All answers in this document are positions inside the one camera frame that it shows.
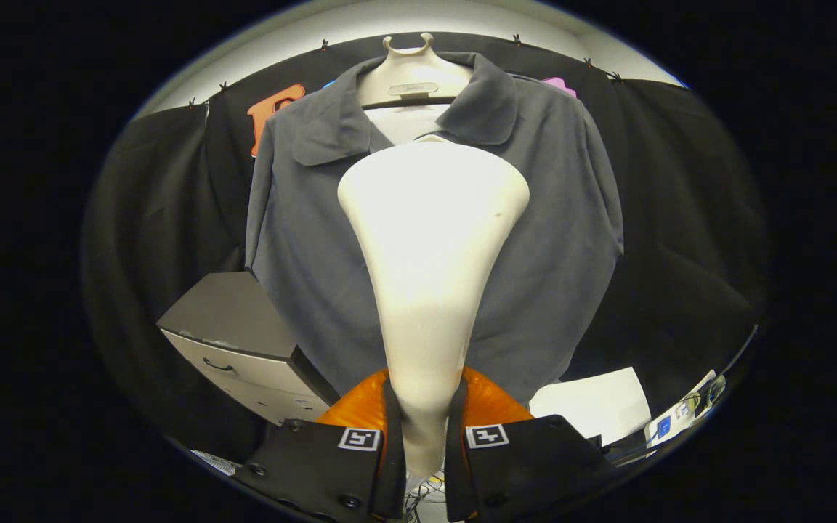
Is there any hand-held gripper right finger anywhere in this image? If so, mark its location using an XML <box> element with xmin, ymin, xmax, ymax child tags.
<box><xmin>445</xmin><ymin>365</ymin><xmax>619</xmax><ymax>522</ymax></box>

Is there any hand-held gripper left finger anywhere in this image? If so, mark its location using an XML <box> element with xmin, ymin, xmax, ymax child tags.
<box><xmin>233</xmin><ymin>367</ymin><xmax>406</xmax><ymax>522</ymax></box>

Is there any white garment steamer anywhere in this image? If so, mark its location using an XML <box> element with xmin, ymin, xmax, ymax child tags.
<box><xmin>337</xmin><ymin>134</ymin><xmax>530</xmax><ymax>479</ymax></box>

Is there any grey collared shirt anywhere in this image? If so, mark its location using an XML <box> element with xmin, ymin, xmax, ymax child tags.
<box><xmin>244</xmin><ymin>51</ymin><xmax>624</xmax><ymax>408</ymax></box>

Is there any white garment hanger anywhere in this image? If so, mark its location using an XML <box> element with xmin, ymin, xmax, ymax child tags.
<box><xmin>357</xmin><ymin>33</ymin><xmax>474</xmax><ymax>108</ymax></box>

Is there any white power strip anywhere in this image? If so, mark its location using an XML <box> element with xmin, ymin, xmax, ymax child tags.
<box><xmin>644</xmin><ymin>369</ymin><xmax>728</xmax><ymax>444</ymax></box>

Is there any grey drawer cabinet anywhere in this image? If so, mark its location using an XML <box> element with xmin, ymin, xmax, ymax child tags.
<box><xmin>157</xmin><ymin>272</ymin><xmax>339</xmax><ymax>426</ymax></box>

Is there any black backdrop cloth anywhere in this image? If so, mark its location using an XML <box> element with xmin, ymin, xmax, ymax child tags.
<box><xmin>83</xmin><ymin>31</ymin><xmax>767</xmax><ymax>466</ymax></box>

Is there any row of black clips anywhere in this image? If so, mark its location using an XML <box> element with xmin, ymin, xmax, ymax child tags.
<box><xmin>186</xmin><ymin>35</ymin><xmax>624</xmax><ymax>108</ymax></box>

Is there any tangle of thin cables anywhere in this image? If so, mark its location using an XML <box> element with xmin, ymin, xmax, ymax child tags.
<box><xmin>404</xmin><ymin>469</ymin><xmax>452</xmax><ymax>522</ymax></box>

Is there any black cable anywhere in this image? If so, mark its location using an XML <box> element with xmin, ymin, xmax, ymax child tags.
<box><xmin>724</xmin><ymin>325</ymin><xmax>759</xmax><ymax>378</ymax></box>

